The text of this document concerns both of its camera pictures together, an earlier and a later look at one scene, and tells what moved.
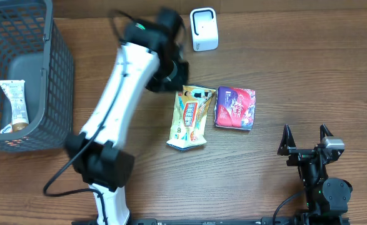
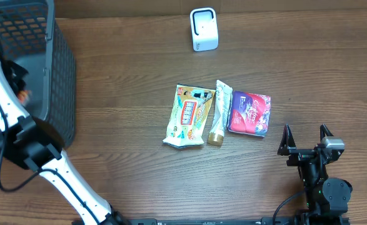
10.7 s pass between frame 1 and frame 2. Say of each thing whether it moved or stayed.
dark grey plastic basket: stayed
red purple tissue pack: moved
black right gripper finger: stayed
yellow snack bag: stayed
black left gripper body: moved
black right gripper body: stayed
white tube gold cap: moved
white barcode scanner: stayed
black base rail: stayed
